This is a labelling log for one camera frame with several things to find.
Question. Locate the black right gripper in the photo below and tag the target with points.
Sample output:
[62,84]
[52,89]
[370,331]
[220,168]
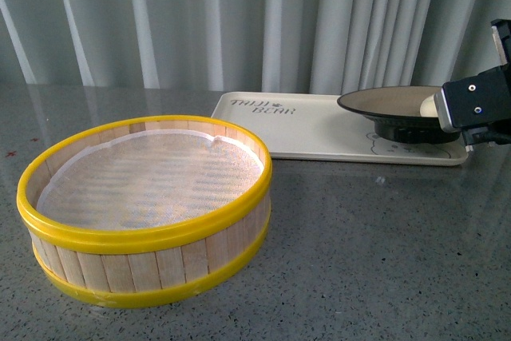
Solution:
[478,107]

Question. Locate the white steamed bun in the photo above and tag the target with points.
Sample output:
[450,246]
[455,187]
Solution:
[428,108]

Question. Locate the beige plate with black rim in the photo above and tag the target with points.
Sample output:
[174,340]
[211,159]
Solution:
[395,112]

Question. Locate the cream rectangular bear tray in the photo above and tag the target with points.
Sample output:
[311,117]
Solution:
[314,127]

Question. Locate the grey pleated curtain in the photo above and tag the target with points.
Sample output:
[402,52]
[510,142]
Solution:
[287,46]

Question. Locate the white steamer liner cloth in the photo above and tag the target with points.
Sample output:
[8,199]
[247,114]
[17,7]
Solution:
[149,179]

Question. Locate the yellow rimmed bamboo steamer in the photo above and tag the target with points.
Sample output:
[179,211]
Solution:
[150,266]

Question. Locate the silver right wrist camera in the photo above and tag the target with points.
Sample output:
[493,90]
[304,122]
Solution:
[501,38]

